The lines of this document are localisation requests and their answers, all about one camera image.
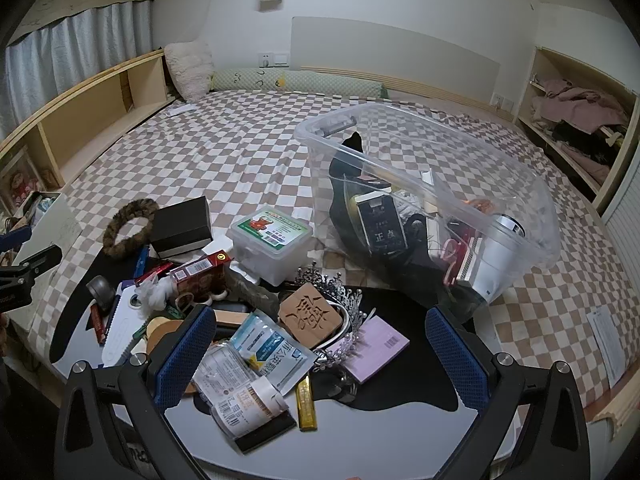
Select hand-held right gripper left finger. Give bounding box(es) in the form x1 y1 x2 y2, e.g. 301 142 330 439
54 302 221 480

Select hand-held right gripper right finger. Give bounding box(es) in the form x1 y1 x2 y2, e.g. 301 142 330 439
424 305 593 480

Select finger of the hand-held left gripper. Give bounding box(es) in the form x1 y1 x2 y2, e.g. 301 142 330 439
0 227 33 256
0 244 63 283

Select blue white mask packet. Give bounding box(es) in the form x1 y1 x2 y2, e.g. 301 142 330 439
229 310 318 393

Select silver beaded tiara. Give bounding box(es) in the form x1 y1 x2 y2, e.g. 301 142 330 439
294 266 381 386

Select clear plastic storage box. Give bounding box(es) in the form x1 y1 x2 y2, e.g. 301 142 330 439
294 101 560 323

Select round wooden piece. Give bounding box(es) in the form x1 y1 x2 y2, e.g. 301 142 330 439
145 315 186 361

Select white marbled box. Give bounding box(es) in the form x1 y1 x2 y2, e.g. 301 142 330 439
12 191 83 266

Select clear plastic packet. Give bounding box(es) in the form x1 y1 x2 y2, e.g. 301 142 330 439
192 342 261 406

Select framed doll decoration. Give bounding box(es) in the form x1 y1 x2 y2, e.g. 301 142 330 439
0 147 61 211

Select tan wooden piece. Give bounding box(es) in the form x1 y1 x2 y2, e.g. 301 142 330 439
214 309 250 331

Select white labelled bottle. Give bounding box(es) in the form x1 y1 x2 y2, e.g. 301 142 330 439
210 377 288 438

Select pink sticky notepad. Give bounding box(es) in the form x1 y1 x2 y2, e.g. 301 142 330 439
342 317 410 386

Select red printed carton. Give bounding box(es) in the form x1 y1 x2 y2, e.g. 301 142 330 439
169 250 233 306

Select red marker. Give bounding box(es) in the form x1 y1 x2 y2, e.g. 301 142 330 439
134 262 173 283

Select grey brown lump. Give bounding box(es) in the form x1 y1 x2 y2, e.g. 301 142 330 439
225 272 281 321

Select white tumbler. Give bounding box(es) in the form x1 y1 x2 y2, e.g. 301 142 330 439
467 214 523 306

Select red box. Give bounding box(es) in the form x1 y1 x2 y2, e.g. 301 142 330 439
442 232 486 286

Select black flat pad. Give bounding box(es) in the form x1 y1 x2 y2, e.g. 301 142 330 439
235 410 297 456

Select brown furry headband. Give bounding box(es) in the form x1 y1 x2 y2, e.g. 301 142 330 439
101 198 161 261

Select black cardboard box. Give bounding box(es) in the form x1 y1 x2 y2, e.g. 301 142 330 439
150 196 213 261

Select white plastic box green label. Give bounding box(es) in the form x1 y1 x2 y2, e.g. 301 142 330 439
229 207 313 286

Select gold foil bar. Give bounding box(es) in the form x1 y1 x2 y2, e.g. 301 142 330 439
295 376 318 432

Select carved wooden plaque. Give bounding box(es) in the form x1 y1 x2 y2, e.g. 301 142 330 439
277 282 346 348

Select wooden bedside shelf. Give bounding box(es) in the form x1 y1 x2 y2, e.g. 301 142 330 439
0 49 171 201

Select white printed paper sheet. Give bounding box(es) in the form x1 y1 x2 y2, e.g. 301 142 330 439
586 305 628 386

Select dark printed box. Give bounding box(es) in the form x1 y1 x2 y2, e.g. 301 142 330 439
356 191 405 253

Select grey curtain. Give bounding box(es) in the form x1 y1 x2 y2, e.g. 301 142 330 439
0 0 153 141

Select checkered bed sheet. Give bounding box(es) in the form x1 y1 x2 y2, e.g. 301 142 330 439
10 89 626 411

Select white slatted wardrobe door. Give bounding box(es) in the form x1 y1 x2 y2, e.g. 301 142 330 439
600 160 640 281

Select pink folded cloth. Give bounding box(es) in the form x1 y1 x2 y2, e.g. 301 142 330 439
565 150 612 186

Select white fluffy pillow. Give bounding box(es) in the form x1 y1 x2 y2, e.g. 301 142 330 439
164 40 215 102

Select black clothes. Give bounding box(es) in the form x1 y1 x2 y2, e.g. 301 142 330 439
550 122 626 166

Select wooden wardrobe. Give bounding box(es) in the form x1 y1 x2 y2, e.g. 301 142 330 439
515 45 640 216

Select pink crumpled clothes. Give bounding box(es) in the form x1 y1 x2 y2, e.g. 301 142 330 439
530 77 631 133

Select green bolster pillow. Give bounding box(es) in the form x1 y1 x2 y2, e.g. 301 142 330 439
210 69 390 100

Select white headboard panel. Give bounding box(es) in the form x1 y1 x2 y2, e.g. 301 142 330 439
291 16 502 103

